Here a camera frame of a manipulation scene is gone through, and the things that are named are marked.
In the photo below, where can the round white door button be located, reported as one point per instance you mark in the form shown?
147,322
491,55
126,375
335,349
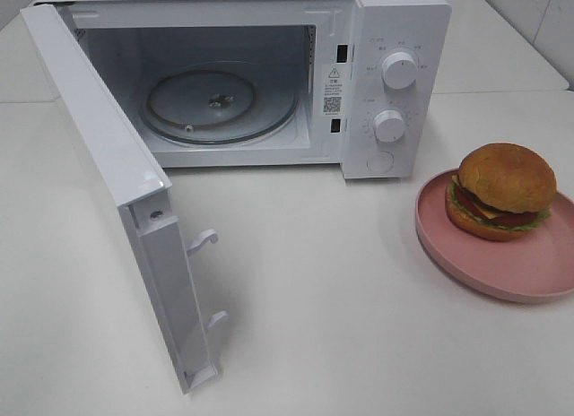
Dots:
380,163

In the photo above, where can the white microwave knob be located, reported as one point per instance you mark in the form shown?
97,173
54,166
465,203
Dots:
399,70
388,126

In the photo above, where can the white microwave door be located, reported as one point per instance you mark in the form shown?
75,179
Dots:
128,172

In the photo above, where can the burger with sesame-free bun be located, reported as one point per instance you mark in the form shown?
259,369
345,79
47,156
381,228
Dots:
501,192

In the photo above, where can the pink round plate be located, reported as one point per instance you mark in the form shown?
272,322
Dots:
533,269

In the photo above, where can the glass microwave turntable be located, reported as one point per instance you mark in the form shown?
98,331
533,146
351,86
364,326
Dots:
221,102

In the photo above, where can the white warning label sticker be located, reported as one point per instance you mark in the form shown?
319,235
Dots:
333,80

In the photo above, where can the white microwave oven body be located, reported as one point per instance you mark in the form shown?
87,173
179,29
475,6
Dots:
132,44

